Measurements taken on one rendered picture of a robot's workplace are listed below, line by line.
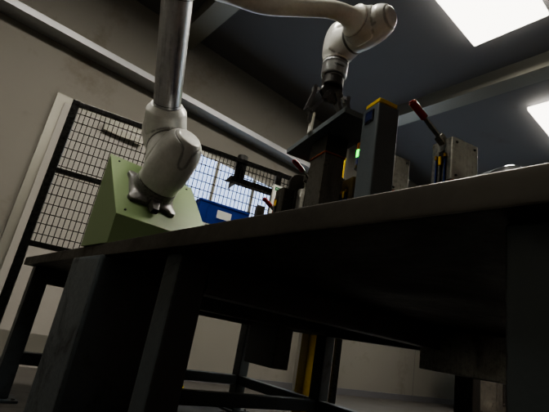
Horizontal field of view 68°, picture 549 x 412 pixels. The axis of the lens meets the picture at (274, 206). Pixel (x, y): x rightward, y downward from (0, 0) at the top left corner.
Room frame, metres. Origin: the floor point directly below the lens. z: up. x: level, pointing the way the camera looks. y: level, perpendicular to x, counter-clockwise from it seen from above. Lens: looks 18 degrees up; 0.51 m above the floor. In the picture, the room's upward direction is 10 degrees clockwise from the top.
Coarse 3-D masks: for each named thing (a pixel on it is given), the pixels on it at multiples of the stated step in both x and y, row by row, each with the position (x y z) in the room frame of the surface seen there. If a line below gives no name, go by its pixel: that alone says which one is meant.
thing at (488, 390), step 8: (480, 384) 6.24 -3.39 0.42; (488, 384) 6.18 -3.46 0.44; (496, 384) 6.12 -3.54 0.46; (504, 384) 6.43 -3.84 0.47; (480, 392) 6.24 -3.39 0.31; (488, 392) 6.18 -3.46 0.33; (496, 392) 6.12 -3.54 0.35; (504, 392) 6.42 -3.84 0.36; (480, 400) 6.24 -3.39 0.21; (488, 400) 6.18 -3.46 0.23; (496, 400) 6.12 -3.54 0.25; (504, 400) 6.42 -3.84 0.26; (480, 408) 6.24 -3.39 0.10; (488, 408) 6.18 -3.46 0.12; (496, 408) 6.12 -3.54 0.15; (504, 408) 6.48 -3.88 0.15
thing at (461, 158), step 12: (444, 144) 0.92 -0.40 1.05; (456, 144) 0.90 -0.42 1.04; (468, 144) 0.92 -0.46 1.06; (432, 156) 0.96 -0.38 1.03; (444, 156) 0.91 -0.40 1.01; (456, 156) 0.90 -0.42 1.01; (468, 156) 0.92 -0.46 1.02; (432, 168) 0.96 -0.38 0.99; (444, 168) 0.91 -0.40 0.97; (456, 168) 0.90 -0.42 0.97; (468, 168) 0.92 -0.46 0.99; (432, 180) 0.95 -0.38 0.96; (444, 180) 0.92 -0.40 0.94
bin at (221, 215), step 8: (200, 200) 2.12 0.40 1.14; (208, 200) 2.13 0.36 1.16; (200, 208) 2.12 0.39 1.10; (208, 208) 2.14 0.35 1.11; (216, 208) 2.16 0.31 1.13; (224, 208) 2.18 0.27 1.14; (232, 208) 2.20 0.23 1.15; (208, 216) 2.14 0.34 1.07; (216, 216) 2.16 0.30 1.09; (224, 216) 2.18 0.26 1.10; (232, 216) 2.21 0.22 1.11; (240, 216) 2.23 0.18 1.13; (248, 216) 2.26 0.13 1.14
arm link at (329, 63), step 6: (324, 60) 1.18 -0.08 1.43; (330, 60) 1.16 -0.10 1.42; (336, 60) 1.16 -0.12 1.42; (342, 60) 1.16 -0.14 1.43; (324, 66) 1.18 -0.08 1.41; (330, 66) 1.16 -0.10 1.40; (336, 66) 1.16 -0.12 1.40; (342, 66) 1.16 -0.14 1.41; (324, 72) 1.18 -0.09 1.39; (330, 72) 1.18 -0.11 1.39; (336, 72) 1.17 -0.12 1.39; (342, 72) 1.17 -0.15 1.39
